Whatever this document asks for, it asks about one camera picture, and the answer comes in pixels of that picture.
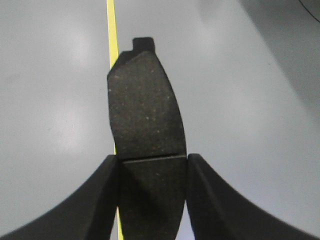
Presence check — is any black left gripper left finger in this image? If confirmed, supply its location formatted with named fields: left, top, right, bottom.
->
left=2, top=155, right=119, bottom=240

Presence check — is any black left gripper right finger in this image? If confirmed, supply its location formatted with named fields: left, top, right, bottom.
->
left=186, top=153, right=315, bottom=240

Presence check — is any brake pad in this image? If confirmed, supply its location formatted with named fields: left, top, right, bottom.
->
left=107, top=37, right=187, bottom=240

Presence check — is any yellow floor tape line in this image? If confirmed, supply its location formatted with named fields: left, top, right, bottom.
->
left=106, top=0, right=125, bottom=240

